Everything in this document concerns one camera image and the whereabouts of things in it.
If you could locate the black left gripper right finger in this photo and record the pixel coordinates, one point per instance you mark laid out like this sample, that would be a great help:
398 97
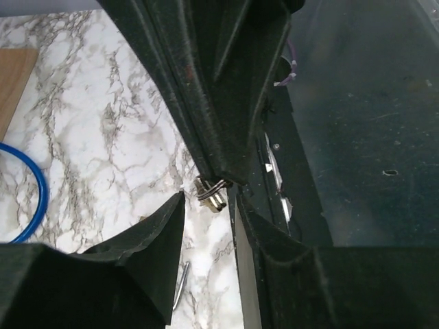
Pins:
286 284

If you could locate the brass padlock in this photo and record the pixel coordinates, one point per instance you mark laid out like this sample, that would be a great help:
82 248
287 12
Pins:
181 285

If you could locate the silver key with ring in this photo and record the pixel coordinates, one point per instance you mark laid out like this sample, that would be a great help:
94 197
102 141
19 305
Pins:
210 194

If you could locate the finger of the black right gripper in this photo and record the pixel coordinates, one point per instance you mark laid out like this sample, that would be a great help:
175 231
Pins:
156 31
236 47

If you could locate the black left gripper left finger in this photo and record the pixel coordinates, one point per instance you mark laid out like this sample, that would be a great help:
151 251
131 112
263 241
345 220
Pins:
128 281

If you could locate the wooden board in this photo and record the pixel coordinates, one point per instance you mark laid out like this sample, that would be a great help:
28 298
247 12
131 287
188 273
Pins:
16 67

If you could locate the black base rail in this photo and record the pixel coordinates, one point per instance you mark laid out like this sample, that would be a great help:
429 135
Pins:
295 204

